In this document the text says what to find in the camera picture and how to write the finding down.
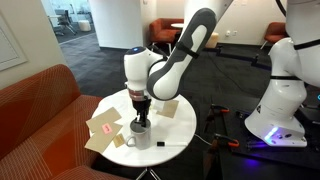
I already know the orange armchair background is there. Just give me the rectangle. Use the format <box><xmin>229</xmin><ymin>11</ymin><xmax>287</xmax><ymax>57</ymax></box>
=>
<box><xmin>149</xmin><ymin>18</ymin><xmax>184</xmax><ymax>52</ymax></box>
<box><xmin>261</xmin><ymin>22</ymin><xmax>288</xmax><ymax>48</ymax></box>

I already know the black base platform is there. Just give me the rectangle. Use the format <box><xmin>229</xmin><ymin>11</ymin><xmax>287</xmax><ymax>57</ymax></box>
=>
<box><xmin>203</xmin><ymin>94</ymin><xmax>320</xmax><ymax>180</ymax></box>

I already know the orange armchair background right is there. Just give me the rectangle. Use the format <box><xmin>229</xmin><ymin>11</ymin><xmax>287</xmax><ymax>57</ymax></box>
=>
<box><xmin>261</xmin><ymin>22</ymin><xmax>288</xmax><ymax>48</ymax></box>

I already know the small tan packet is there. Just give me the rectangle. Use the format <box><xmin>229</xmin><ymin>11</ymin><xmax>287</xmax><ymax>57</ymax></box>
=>
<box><xmin>113</xmin><ymin>134</ymin><xmax>125</xmax><ymax>148</ymax></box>

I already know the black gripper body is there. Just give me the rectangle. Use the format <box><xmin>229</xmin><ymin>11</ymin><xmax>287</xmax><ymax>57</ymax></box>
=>
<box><xmin>131</xmin><ymin>96</ymin><xmax>151</xmax><ymax>115</ymax></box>

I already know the round white table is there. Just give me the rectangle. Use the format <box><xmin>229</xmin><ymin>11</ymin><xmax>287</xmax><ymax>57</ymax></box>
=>
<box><xmin>92</xmin><ymin>90</ymin><xmax>197</xmax><ymax>180</ymax></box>

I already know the orange armchair background left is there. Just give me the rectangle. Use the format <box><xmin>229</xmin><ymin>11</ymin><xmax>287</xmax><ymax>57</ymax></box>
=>
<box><xmin>149</xmin><ymin>18</ymin><xmax>184</xmax><ymax>52</ymax></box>

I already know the white marker with black cap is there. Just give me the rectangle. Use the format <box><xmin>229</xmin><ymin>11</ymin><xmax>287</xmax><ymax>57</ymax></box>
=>
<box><xmin>156</xmin><ymin>141</ymin><xmax>188</xmax><ymax>147</ymax></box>

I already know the brown napkin with pink sticker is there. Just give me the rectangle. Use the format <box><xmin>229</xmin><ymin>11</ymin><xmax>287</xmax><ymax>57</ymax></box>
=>
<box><xmin>85</xmin><ymin>123</ymin><xmax>122</xmax><ymax>154</ymax></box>

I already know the grey mug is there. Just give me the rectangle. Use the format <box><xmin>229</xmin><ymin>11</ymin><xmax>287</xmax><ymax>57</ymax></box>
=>
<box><xmin>126</xmin><ymin>120</ymin><xmax>151</xmax><ymax>150</ymax></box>

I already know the red orange sofa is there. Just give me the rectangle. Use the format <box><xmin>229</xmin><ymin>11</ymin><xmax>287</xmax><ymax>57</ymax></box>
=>
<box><xmin>0</xmin><ymin>64</ymin><xmax>127</xmax><ymax>180</ymax></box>

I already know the large brown napkin near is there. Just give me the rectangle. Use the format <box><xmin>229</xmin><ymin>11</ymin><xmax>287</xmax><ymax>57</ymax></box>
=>
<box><xmin>157</xmin><ymin>100</ymin><xmax>179</xmax><ymax>118</ymax></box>

